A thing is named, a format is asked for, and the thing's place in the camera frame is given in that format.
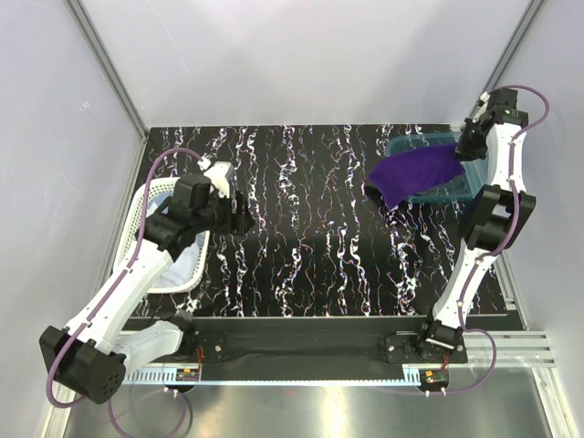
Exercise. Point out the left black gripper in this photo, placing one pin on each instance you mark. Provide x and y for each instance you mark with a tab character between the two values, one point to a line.
241	222

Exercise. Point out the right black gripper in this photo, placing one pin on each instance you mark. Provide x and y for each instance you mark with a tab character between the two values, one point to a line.
463	151

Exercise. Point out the purple towel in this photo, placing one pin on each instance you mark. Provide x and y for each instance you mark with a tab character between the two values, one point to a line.
405	174

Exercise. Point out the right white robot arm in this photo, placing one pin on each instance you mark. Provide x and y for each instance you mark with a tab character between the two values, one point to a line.
491	222

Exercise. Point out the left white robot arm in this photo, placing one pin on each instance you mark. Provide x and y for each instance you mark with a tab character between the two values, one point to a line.
89	356

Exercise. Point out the teal transparent plastic tray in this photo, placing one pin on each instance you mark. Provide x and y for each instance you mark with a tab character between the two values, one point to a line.
462	188

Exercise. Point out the light blue towel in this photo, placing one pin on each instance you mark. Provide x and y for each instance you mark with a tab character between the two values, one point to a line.
181	271

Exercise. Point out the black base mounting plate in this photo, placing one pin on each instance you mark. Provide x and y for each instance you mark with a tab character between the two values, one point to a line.
263	369

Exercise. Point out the left connector box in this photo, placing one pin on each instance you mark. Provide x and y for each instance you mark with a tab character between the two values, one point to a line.
188	374

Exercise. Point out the connector box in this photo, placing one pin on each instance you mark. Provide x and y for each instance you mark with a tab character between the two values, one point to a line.
439	377
188	374

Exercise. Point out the right connector box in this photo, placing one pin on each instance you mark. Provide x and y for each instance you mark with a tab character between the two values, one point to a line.
439	377

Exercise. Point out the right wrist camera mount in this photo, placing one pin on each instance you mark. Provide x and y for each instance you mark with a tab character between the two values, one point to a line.
483	108

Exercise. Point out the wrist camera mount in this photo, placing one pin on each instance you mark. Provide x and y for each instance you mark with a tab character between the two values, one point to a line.
220	174
483	108

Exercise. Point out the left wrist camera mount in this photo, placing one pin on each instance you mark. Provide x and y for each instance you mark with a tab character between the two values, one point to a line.
220	174

